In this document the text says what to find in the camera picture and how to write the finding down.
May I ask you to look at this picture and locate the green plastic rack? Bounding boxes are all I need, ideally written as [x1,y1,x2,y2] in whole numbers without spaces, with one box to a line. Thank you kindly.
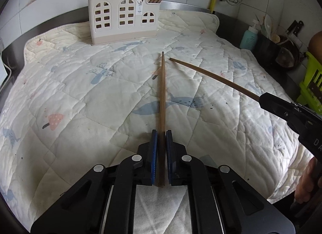
[297,51,322,114]

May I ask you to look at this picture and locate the black handled knife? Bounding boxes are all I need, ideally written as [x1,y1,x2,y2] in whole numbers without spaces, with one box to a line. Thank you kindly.
[287,20,305,35]

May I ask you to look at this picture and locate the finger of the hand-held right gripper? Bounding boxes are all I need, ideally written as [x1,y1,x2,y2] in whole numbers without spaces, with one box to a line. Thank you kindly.
[259,92,300,121]

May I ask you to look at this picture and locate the white plastic spoon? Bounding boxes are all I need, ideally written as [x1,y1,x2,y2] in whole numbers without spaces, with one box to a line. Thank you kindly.
[262,14,273,38]

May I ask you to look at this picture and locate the brown round object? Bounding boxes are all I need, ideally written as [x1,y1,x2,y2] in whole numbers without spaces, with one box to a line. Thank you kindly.
[307,31,322,59]

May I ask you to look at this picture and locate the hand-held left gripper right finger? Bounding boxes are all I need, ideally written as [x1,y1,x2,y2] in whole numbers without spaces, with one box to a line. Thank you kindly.
[165,129,296,234]

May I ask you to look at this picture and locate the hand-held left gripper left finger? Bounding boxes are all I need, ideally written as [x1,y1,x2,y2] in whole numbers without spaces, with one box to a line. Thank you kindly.
[30,129,159,234]

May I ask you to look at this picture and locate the white quilted printed blanket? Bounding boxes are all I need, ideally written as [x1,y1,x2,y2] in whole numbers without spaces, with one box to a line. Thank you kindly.
[0,10,312,234]

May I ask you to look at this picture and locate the person's right hand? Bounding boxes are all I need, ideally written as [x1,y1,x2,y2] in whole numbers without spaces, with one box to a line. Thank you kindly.
[294,157,316,204]

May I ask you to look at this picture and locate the beige plastic chopstick holder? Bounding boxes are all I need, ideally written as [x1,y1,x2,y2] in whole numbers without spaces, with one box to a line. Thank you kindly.
[87,0,161,46]

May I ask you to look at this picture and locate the white appliance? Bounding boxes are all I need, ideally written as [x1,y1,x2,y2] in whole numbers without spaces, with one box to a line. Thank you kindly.
[0,38,7,86]

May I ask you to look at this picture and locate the teal pump soap bottle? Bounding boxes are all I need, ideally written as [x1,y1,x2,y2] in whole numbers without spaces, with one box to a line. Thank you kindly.
[239,20,259,50]

